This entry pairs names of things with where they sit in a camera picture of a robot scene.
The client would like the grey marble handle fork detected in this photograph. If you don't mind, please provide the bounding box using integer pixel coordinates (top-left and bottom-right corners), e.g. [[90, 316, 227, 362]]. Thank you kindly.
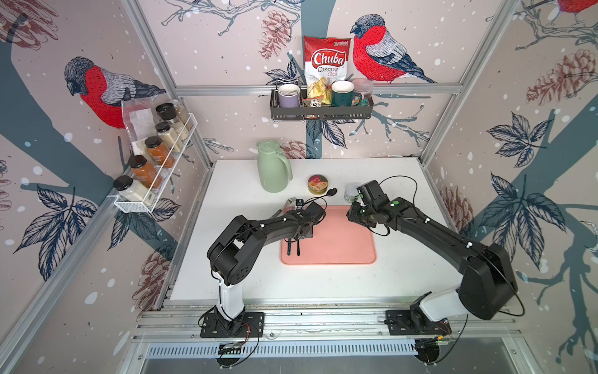
[[271, 197, 297, 218]]

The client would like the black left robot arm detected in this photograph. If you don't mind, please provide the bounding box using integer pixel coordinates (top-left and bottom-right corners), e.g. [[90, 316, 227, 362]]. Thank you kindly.
[[206, 202, 325, 323]]

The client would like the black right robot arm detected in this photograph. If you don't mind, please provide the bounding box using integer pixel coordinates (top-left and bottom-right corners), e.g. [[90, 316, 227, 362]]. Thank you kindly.
[[347, 180, 518, 329]]

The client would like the black spoon by can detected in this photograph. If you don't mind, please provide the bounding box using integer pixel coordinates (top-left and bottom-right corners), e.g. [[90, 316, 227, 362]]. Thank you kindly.
[[305, 188, 337, 204]]

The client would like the small white green can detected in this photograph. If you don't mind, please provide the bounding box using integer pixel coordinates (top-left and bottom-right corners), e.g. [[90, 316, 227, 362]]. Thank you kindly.
[[344, 182, 360, 204]]

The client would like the round red yellow tin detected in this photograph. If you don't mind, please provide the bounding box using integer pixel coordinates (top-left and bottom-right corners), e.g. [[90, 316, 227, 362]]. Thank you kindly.
[[308, 175, 329, 196]]

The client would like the pink plastic tray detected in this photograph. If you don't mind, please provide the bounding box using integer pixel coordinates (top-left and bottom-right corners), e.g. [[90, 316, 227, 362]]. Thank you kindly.
[[280, 206, 377, 266]]

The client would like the green thermos jug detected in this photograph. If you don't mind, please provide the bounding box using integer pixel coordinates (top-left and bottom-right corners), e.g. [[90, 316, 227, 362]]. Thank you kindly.
[[257, 140, 294, 193]]

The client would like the dark green mug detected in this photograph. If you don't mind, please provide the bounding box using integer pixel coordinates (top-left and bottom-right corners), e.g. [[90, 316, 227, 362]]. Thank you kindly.
[[331, 80, 363, 108]]

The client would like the small snack packet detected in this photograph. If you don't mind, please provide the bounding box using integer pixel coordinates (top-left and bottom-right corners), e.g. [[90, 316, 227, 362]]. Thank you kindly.
[[302, 96, 323, 108]]

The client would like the pink lidded plastic container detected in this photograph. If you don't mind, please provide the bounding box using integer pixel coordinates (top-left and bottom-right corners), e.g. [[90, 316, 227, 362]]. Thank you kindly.
[[352, 78, 374, 106]]

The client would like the purple mug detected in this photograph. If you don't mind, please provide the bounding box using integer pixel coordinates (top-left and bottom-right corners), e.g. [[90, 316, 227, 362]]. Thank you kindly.
[[277, 84, 301, 108]]

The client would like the Chuba cassava chips bag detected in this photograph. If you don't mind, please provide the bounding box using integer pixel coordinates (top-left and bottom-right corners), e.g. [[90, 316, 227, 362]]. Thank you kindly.
[[303, 37, 351, 87]]

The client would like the beige spice jar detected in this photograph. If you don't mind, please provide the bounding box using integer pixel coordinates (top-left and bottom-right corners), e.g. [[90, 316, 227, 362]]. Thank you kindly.
[[155, 122, 183, 153]]

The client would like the orange spice jar middle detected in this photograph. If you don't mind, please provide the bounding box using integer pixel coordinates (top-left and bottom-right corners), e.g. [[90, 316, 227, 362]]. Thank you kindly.
[[144, 136, 175, 169]]

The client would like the orange spice jar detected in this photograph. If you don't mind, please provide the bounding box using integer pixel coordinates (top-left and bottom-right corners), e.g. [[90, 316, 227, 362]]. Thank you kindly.
[[144, 136, 175, 169], [129, 154, 163, 189]]

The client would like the clear acrylic spice rack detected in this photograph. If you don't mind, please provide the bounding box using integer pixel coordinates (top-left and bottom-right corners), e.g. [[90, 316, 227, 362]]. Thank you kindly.
[[114, 114, 198, 215]]

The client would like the orange spice jar front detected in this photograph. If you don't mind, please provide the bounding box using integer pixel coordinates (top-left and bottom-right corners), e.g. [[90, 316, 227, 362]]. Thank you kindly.
[[129, 154, 163, 189]]

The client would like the black lid spice jar rear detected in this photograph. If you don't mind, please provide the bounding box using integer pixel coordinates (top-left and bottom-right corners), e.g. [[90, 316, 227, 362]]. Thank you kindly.
[[156, 102, 189, 140]]

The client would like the white powder spice jar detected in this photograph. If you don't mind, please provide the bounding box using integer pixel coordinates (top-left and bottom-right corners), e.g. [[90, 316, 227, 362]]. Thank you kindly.
[[113, 175, 149, 202]]

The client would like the clear plastic bag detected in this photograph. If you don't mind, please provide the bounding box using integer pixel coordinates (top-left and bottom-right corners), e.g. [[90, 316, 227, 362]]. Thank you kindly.
[[121, 97, 159, 155]]

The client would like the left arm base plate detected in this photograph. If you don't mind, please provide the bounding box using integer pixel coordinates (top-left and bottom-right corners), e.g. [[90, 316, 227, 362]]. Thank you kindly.
[[199, 311, 266, 338]]

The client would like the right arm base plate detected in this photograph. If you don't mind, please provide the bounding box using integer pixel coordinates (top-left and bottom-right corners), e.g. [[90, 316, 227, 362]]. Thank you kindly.
[[384, 310, 453, 337]]

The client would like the black wire wall shelf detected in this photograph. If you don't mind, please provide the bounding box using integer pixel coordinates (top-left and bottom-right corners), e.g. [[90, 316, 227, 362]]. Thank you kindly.
[[269, 89, 374, 121]]

